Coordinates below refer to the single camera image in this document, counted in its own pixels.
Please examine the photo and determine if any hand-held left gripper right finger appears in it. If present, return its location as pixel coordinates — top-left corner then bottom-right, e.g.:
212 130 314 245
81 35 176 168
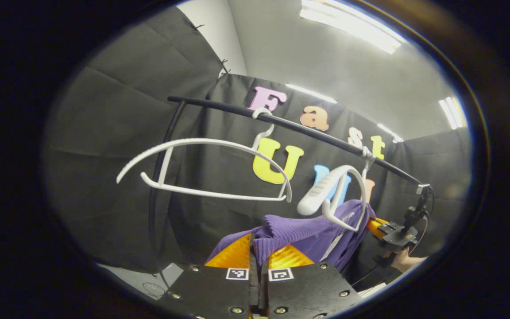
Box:
259 245 364 319

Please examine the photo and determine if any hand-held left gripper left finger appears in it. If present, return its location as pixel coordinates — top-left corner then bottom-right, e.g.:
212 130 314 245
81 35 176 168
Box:
155 233 255 319

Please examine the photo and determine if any purple ribbed jacket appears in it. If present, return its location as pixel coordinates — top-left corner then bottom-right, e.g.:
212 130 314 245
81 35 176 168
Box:
205 199 377 272

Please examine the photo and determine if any white plastic hanger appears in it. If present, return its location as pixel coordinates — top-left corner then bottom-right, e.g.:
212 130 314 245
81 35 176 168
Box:
116 108 293 203
297 146 377 232

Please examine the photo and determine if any black clothes rack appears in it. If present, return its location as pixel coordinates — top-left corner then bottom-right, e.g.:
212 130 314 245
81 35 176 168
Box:
148 96 430 288

